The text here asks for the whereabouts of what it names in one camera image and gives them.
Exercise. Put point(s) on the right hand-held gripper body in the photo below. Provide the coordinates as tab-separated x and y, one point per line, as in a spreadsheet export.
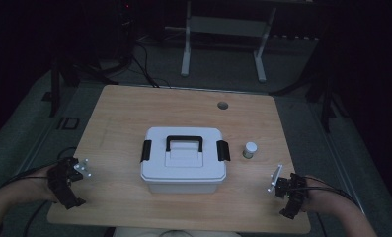
289	187

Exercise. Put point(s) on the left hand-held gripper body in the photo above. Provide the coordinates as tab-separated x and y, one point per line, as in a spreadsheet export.
63	174

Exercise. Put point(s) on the small white bottle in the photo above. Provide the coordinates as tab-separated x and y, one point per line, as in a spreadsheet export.
250	149

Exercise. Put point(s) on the white plastic storage box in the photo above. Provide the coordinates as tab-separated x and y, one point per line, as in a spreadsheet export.
183	187

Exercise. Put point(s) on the person's left hand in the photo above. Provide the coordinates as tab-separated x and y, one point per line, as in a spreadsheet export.
43	184

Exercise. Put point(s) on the person's right hand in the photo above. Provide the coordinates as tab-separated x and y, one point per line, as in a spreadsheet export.
315	196

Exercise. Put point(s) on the black tripod stand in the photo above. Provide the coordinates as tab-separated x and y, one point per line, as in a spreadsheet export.
325	98
55	85

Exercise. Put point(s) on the grey round table grommet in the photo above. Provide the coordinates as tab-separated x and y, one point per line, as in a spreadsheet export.
222	105

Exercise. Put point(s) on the pale power strip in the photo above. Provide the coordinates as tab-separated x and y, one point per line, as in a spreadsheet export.
295	38

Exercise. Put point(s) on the dark equipment rack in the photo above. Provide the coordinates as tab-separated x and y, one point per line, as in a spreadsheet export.
126	29

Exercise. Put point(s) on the black square floor frame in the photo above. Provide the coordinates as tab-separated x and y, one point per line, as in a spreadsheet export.
68	123

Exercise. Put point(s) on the white metal table frame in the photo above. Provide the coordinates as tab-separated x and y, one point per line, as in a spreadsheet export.
223	25

